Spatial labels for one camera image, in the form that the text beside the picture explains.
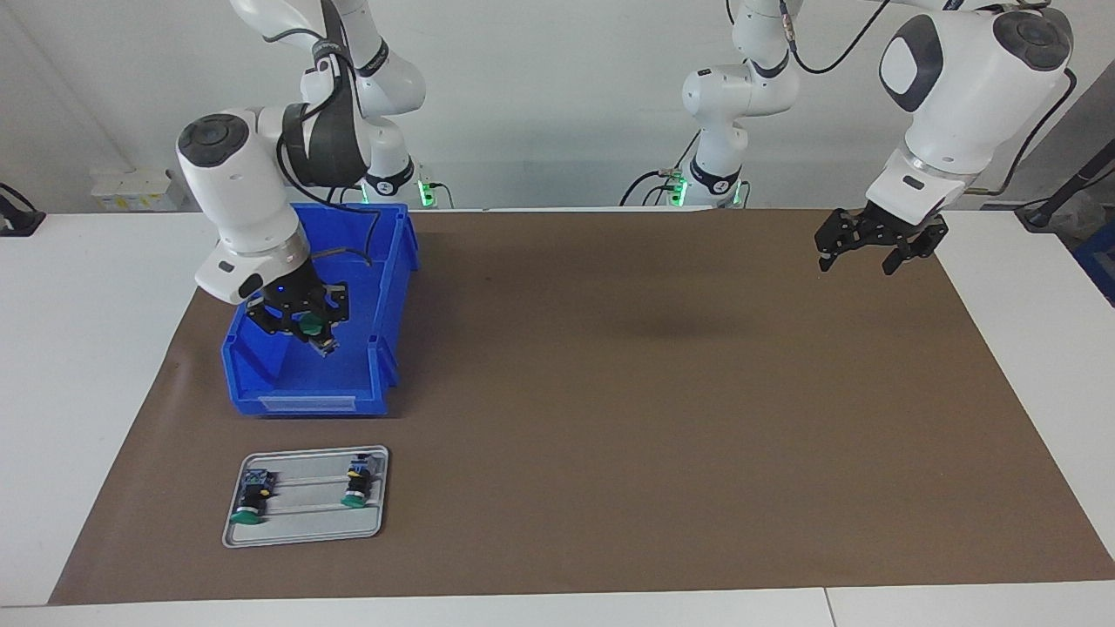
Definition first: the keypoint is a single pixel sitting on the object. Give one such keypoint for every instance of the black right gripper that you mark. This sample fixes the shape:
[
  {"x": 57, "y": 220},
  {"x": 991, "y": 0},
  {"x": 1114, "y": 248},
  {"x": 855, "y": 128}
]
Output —
[{"x": 292, "y": 292}]

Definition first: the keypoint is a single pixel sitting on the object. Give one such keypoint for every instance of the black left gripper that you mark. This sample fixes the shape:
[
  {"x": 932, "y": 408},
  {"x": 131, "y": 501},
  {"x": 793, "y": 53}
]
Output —
[{"x": 893, "y": 219}]

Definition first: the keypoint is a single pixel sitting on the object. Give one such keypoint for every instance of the green push button switch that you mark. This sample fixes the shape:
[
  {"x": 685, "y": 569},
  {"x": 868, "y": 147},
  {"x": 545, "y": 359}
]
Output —
[
  {"x": 311, "y": 326},
  {"x": 355, "y": 486},
  {"x": 251, "y": 501}
]

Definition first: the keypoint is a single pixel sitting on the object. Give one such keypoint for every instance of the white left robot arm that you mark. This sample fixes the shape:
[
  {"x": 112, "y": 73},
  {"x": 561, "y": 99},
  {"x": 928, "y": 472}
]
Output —
[{"x": 967, "y": 96}]

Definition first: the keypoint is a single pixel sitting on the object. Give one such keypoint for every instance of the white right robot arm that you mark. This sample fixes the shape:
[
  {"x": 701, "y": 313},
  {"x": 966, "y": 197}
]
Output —
[{"x": 244, "y": 192}]

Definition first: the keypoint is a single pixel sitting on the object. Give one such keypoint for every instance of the blue plastic storage bin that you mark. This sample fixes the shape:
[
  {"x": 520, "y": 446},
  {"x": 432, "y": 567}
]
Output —
[{"x": 392, "y": 287}]

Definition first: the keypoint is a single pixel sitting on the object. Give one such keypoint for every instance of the black stand pole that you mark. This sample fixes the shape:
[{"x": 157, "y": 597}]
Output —
[{"x": 1076, "y": 183}]

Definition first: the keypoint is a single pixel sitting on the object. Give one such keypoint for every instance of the grey metal tray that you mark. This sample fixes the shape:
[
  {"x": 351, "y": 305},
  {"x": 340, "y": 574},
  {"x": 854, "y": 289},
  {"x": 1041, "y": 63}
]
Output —
[{"x": 305, "y": 527}]

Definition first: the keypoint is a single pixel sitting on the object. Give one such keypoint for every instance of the blue crate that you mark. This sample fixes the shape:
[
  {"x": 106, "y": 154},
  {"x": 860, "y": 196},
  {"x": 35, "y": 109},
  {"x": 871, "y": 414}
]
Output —
[{"x": 1099, "y": 266}]

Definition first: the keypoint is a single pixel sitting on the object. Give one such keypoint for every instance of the black table clamp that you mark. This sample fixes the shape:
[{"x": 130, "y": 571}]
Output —
[{"x": 17, "y": 222}]

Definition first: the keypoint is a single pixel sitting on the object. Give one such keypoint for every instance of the brown table mat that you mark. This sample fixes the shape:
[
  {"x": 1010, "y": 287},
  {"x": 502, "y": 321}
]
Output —
[{"x": 610, "y": 435}]

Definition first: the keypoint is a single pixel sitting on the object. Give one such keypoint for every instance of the white wall socket box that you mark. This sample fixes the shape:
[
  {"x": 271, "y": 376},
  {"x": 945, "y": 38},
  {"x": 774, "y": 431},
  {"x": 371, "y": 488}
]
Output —
[{"x": 135, "y": 190}]

